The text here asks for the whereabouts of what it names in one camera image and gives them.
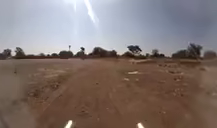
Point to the tall pole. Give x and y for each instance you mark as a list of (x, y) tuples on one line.
[(69, 48)]

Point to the row of trees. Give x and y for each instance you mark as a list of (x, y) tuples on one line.
[(99, 52)]

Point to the robot's own part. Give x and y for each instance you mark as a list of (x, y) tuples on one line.
[(68, 124), (140, 125)]

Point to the brown dirt ground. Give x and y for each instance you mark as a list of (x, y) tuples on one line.
[(106, 96)]

